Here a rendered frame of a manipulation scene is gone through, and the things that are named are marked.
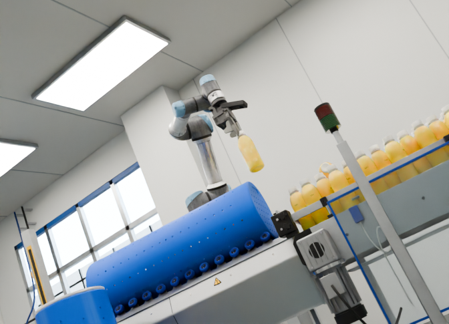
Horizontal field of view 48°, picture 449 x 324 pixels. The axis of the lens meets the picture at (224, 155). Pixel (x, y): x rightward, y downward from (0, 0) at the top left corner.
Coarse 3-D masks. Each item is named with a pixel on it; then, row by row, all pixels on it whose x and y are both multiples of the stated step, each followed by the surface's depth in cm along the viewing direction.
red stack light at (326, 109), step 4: (328, 104) 184; (320, 108) 183; (324, 108) 183; (328, 108) 183; (316, 112) 185; (320, 112) 183; (324, 112) 182; (328, 112) 182; (332, 112) 183; (320, 116) 183; (324, 116) 182
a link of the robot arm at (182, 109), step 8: (176, 104) 237; (184, 104) 237; (192, 104) 238; (176, 112) 236; (184, 112) 237; (192, 112) 240; (176, 120) 250; (184, 120) 248; (168, 128) 270; (176, 128) 260; (184, 128) 264; (176, 136) 269; (184, 136) 274
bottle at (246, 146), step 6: (240, 138) 218; (246, 138) 217; (240, 144) 217; (246, 144) 215; (252, 144) 216; (240, 150) 218; (246, 150) 214; (252, 150) 214; (246, 156) 214; (252, 156) 213; (258, 156) 213; (246, 162) 215; (252, 162) 212; (258, 162) 211; (252, 168) 212; (258, 168) 215
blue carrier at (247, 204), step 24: (240, 192) 217; (192, 216) 222; (216, 216) 215; (240, 216) 212; (264, 216) 217; (144, 240) 228; (168, 240) 221; (192, 240) 217; (216, 240) 214; (240, 240) 213; (96, 264) 236; (120, 264) 227; (144, 264) 222; (168, 264) 219; (192, 264) 218; (120, 288) 225; (144, 288) 224; (168, 288) 226
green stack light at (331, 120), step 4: (328, 116) 182; (332, 116) 182; (336, 116) 183; (320, 120) 184; (324, 120) 182; (328, 120) 181; (332, 120) 181; (336, 120) 181; (324, 124) 182; (328, 124) 181; (332, 124) 181; (336, 124) 181; (340, 124) 182; (324, 128) 183; (328, 128) 181; (332, 128) 182; (328, 132) 184
